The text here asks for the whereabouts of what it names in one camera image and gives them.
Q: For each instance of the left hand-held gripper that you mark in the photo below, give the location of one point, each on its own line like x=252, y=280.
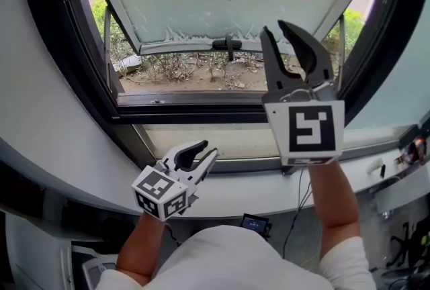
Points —
x=158, y=186

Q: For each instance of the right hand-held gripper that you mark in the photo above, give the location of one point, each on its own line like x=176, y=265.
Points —
x=312, y=129

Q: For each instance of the person's left forearm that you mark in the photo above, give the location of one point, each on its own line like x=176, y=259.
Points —
x=142, y=248

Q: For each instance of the person's right forearm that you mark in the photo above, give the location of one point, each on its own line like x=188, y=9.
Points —
x=336, y=208

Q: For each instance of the frosted fixed window pane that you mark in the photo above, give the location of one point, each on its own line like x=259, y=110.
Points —
x=215, y=141

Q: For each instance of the small black screen device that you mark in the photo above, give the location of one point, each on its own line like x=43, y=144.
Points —
x=254, y=223

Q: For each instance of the person's white shirt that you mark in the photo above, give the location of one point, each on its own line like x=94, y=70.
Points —
x=235, y=262

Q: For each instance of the small white object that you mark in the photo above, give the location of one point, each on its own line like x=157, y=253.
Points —
x=374, y=166

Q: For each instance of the small black stick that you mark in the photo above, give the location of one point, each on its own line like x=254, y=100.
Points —
x=383, y=170

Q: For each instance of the green bushes outside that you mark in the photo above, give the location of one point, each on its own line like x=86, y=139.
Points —
x=111, y=33

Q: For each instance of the dark clutter with red parts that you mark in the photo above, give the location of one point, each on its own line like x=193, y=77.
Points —
x=414, y=149

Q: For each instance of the grey white machine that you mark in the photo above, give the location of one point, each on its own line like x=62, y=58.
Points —
x=92, y=266

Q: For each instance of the black office chair base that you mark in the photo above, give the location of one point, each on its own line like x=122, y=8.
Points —
x=408, y=245

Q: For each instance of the black window frame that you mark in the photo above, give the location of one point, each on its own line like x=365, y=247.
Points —
x=84, y=63

